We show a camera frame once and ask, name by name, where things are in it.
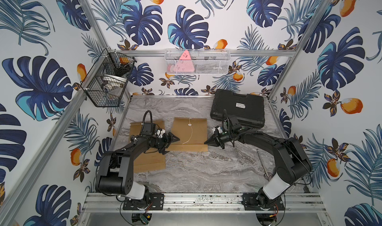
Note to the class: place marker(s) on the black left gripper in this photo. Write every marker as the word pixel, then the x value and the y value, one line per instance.
pixel 164 141

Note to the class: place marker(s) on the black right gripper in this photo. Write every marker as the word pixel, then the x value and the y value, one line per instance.
pixel 213 141

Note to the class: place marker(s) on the brown kraft file bag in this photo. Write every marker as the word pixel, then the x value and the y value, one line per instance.
pixel 192 132
pixel 151 160

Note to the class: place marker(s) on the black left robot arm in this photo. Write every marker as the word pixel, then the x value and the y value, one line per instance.
pixel 116 168

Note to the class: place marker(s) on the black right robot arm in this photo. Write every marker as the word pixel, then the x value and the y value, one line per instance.
pixel 290 159

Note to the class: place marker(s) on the black plastic tool case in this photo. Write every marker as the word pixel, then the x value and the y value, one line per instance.
pixel 249 109

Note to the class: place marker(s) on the pink triangle item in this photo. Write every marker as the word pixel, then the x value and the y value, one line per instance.
pixel 184 64

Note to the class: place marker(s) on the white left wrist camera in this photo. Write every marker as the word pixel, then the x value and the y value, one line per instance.
pixel 160 133

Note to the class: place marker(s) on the black wire basket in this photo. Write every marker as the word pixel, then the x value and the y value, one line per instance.
pixel 107 81

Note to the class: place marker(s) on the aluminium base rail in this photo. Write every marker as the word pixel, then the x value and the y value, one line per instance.
pixel 206 203

